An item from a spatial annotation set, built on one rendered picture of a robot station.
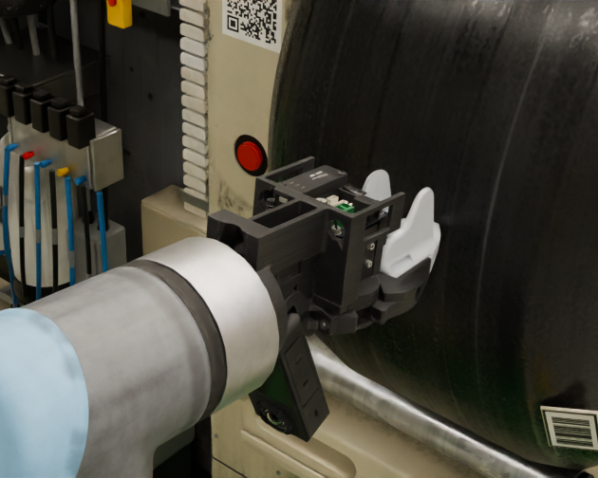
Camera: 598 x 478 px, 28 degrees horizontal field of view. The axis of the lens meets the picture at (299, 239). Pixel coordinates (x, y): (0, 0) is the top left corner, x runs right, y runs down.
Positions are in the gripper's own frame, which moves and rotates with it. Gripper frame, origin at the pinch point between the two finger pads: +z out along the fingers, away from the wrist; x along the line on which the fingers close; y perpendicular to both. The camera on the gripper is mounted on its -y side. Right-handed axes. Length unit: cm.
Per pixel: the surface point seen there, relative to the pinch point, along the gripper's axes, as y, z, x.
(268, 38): 1.5, 22.5, 32.7
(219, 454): -54, 29, 40
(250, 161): -12.2, 23.6, 34.6
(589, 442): -14.9, 8.7, -11.6
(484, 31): 13.9, 3.6, -0.2
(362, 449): -32.5, 16.6, 12.3
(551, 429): -14.2, 7.0, -9.2
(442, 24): 13.6, 3.5, 2.8
